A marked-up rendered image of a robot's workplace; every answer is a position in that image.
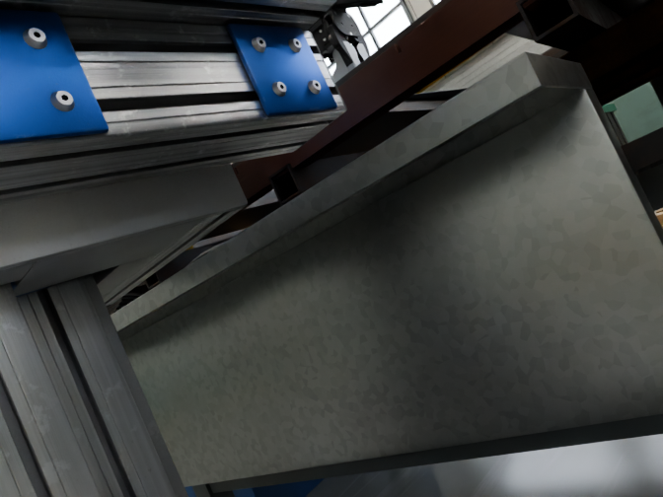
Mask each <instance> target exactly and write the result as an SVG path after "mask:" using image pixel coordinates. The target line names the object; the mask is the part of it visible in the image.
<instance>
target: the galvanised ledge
mask: <svg viewBox="0 0 663 497"><path fill-rule="evenodd" d="M592 88H593V87H592V85H591V83H590V81H589V79H588V77H587V75H586V73H585V71H584V69H583V67H582V65H581V63H577V62H573V61H568V60H563V59H558V58H553V57H549V56H544V55H540V54H535V53H531V52H526V51H525V52H523V53H522V54H520V55H519V56H517V57H515V58H514V59H512V60H511V61H509V62H508V63H506V64H504V65H503V66H501V67H500V68H498V69H497V70H495V71H493V72H492V73H490V74H489V75H487V76H485V77H484V78H482V79H481V80H479V81H478V82H476V83H474V84H473V85H471V86H470V87H468V88H467V89H465V90H464V91H463V92H461V93H460V94H458V95H457V96H455V97H453V98H452V99H450V100H449V101H447V102H446V103H444V104H442V105H441V106H439V107H437V108H436V109H434V110H432V111H431V112H429V113H428V114H426V115H425V116H423V117H421V118H420V119H418V120H417V121H415V122H414V123H412V124H410V125H409V126H407V127H406V128H404V129H403V130H401V131H399V132H398V133H396V134H395V135H393V136H392V137H390V138H388V139H387V140H385V141H384V142H382V143H381V144H379V145H377V146H376V147H374V148H373V149H371V150H370V151H368V152H366V153H365V154H363V155H362V156H360V157H359V158H357V159H355V160H354V161H352V162H351V163H349V164H348V165H346V166H344V167H343V168H341V169H340V170H338V171H337V172H335V173H333V174H332V175H330V176H329V177H327V178H325V179H323V180H322V181H320V182H319V183H317V184H316V185H314V186H312V187H311V188H309V189H308V190H306V191H305V192H303V193H301V194H300V195H298V196H297V197H295V198H294V199H292V200H290V201H289V202H287V203H286V204H284V205H283V206H281V207H279V208H278V209H276V210H275V211H273V212H271V213H270V214H268V215H267V216H265V217H264V218H262V219H260V220H259V221H257V222H256V223H254V224H253V225H251V226H249V227H248V228H247V229H246V230H244V231H243V232H241V233H239V234H238V235H236V236H235V237H233V238H232V239H230V240H228V241H227V242H225V243H224V244H222V245H221V246H219V247H217V248H215V249H214V250H212V251H211V252H209V253H207V254H206V255H204V256H203V257H201V258H200V259H198V260H196V261H195V262H193V263H192V264H190V265H189V266H187V267H185V268H184V269H182V270H181V271H179V272H178V273H176V274H174V275H173V276H171V277H170V278H168V279H167V280H165V281H163V282H162V283H160V284H159V285H157V286H156V287H154V288H152V289H151V290H149V291H148V292H146V293H145V294H143V295H141V296H140V297H138V298H137V299H135V300H134V301H132V302H130V303H129V304H127V305H126V306H124V307H123V308H121V309H119V310H118V311H116V312H115V313H113V314H112V315H110V317H111V320H112V322H113V324H114V327H115V329H116V331H117V333H118V336H119V338H120V340H121V342H122V341H124V340H125V339H127V338H129V337H131V336H133V335H135V334H136V333H138V332H140V331H142V330H144V329H145V328H147V327H149V326H151V325H153V324H155V323H156V322H158V321H160V320H163V319H165V318H166V317H168V316H170V315H172V314H174V313H175V312H177V311H179V310H181V309H183V308H185V307H186V306H188V305H190V304H192V303H194V302H196V301H197V300H199V299H201V298H203V297H205V296H206V295H208V294H210V293H212V292H214V291H216V290H217V289H219V288H221V287H223V286H225V285H226V284H228V283H230V282H232V281H234V280H236V279H237V278H239V277H241V276H243V275H245V274H247V273H248V272H250V271H252V270H254V269H256V268H257V267H259V266H261V265H263V264H265V263H267V262H268V261H270V260H272V259H274V258H276V257H277V256H279V255H281V254H283V253H285V252H287V251H288V250H290V249H293V248H295V247H297V246H298V245H300V244H302V243H304V242H306V241H307V240H309V239H310V238H312V237H314V236H316V235H317V234H319V233H321V232H323V231H325V230H326V229H328V228H330V227H332V226H334V225H336V224H337V223H339V222H341V221H343V220H345V219H347V218H348V217H350V216H352V215H354V214H356V213H357V212H359V211H361V210H363V209H365V208H367V207H368V206H370V205H372V204H374V203H376V202H377V201H379V200H381V199H383V198H385V197H387V196H388V195H390V194H392V193H394V192H396V191H398V190H399V189H401V188H403V187H405V186H407V185H408V184H410V183H412V182H414V181H416V180H418V179H419V178H422V177H424V176H426V175H427V174H429V173H431V172H433V171H435V170H437V169H438V168H440V167H442V166H444V165H446V164H448V163H449V162H451V161H453V160H455V159H457V158H458V157H460V156H462V155H464V154H466V153H468V152H469V151H471V150H473V149H475V148H476V147H477V146H479V145H481V144H483V143H485V142H487V141H488V140H490V139H492V138H494V137H496V136H498V135H499V134H501V133H503V132H505V131H507V130H508V129H510V128H512V127H514V126H516V125H518V124H519V123H521V122H523V121H525V120H527V119H529V118H530V117H532V116H534V115H536V114H538V113H539V112H541V111H543V110H545V109H547V108H549V107H551V106H553V105H555V104H557V103H558V102H560V101H562V100H564V99H566V98H568V97H569V96H571V95H573V94H575V93H577V92H579V91H580V90H582V89H592Z"/></svg>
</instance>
